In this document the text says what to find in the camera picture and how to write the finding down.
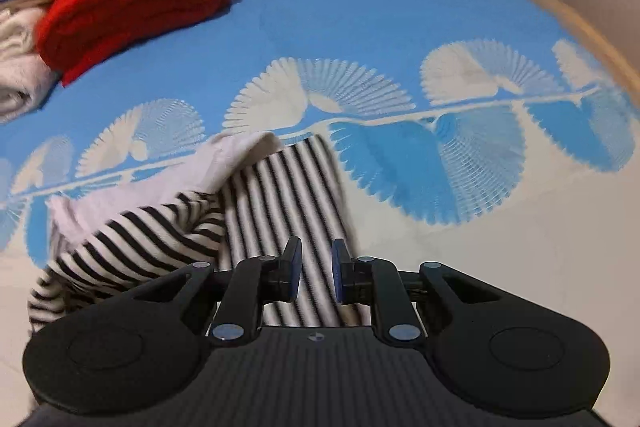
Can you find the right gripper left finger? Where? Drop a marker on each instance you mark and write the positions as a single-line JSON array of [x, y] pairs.
[[256, 282]]

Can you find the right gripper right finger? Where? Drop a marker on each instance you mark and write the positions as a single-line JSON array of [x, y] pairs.
[[377, 284]]

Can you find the cream folded quilt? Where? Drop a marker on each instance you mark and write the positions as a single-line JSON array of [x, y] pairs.
[[26, 80]]

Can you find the black white striped child garment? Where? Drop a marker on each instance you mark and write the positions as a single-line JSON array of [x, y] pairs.
[[190, 226]]

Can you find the wooden bed frame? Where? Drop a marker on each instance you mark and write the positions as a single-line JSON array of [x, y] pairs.
[[622, 72]]

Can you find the blue white patterned bed sheet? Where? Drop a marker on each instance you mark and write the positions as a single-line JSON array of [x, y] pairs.
[[485, 134]]

